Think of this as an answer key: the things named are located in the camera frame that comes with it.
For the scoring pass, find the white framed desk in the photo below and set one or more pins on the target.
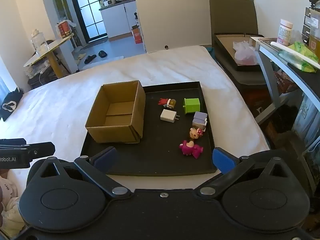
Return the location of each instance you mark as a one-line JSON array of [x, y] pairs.
[[268, 65]]

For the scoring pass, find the pink plastic bag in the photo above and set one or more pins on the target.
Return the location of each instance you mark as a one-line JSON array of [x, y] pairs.
[[245, 55]]

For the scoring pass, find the flat box with cardboard liner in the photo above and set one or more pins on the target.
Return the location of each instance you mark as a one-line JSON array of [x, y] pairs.
[[225, 47]]

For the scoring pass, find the black slipper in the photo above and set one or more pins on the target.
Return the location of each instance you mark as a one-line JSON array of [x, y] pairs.
[[102, 54], [90, 59]]

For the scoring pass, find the black shallow tray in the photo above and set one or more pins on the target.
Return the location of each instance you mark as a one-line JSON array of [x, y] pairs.
[[160, 152]]

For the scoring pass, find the clear glass jar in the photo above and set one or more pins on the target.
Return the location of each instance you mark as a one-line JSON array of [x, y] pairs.
[[39, 42]]

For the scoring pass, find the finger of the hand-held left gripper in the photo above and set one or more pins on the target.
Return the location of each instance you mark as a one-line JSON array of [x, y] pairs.
[[41, 149]]

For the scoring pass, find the grey drawer organizer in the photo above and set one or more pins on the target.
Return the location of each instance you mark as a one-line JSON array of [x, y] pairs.
[[310, 22]]

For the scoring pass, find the green wet wipes pack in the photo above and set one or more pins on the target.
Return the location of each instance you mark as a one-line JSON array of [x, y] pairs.
[[302, 55]]

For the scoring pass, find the olive brown board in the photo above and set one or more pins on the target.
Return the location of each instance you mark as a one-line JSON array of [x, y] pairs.
[[232, 15]]

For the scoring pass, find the orange cardboard box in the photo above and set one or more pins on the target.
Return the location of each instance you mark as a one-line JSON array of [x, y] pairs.
[[137, 36]]

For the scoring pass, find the white mattress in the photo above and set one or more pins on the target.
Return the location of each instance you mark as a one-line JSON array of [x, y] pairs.
[[155, 67]]

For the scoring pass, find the small doll with pink bow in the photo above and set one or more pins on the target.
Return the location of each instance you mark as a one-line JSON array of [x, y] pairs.
[[195, 133]]

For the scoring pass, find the cream printed cloth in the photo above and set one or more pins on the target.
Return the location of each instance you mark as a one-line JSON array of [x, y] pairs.
[[10, 205]]

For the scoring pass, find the white kitchen cabinet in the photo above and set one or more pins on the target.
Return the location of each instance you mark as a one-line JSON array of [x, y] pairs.
[[115, 20]]

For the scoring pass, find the round yellow side table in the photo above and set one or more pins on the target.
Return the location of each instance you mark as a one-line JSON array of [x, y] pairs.
[[53, 46]]

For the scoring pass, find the red and yellow toy figure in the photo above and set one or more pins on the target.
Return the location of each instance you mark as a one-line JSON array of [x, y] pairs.
[[167, 103]]

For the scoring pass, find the black cap with white print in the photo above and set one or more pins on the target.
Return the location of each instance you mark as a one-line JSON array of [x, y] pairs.
[[10, 105]]

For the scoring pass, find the white supplement bottle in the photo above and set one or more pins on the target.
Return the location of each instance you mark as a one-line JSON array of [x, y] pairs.
[[285, 32]]

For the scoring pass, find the red canister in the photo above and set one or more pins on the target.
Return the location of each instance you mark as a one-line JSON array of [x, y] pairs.
[[64, 30]]

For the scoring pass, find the black spray bottle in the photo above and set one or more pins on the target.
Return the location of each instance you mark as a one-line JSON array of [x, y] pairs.
[[136, 20]]

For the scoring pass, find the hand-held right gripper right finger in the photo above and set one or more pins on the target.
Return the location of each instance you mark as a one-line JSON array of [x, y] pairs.
[[222, 161]]

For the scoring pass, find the purple cube toy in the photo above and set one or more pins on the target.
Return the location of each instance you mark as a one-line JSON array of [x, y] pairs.
[[199, 120]]

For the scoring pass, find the brown cardboard box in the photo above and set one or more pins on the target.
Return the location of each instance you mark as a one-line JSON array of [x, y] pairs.
[[111, 133]]

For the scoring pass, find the black framed glass door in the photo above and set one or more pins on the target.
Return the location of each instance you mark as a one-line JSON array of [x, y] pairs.
[[87, 10]]

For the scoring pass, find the green cube box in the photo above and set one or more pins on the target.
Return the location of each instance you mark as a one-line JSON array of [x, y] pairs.
[[192, 106]]

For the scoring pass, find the red snack box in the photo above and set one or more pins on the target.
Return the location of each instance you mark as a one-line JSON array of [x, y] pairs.
[[285, 82]]

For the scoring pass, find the beige slipper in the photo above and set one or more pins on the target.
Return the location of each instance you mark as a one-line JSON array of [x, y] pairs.
[[80, 56]]

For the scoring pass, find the white wall charger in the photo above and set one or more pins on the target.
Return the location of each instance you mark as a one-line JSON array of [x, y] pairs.
[[168, 115]]

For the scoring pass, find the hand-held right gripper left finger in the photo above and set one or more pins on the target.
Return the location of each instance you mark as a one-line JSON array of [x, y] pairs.
[[106, 158]]

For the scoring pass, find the magenta toy figure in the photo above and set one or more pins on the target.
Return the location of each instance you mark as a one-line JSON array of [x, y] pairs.
[[191, 150]]

